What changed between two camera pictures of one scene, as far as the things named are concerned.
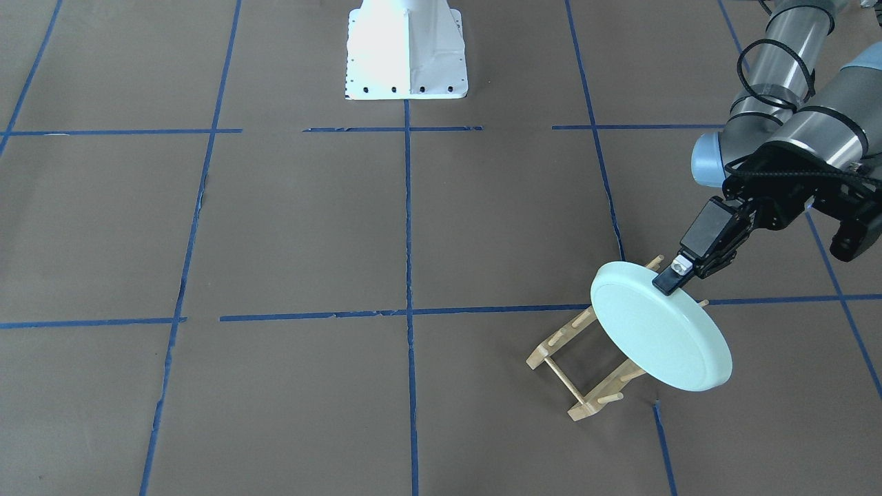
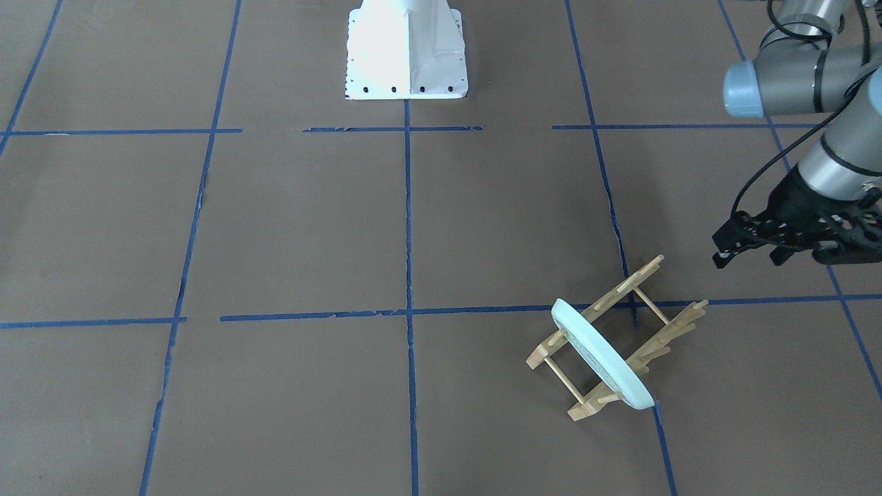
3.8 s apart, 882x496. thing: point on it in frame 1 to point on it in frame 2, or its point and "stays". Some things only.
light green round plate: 672,337 to 602,357
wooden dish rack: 612,389 stays
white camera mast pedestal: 403,49 stays
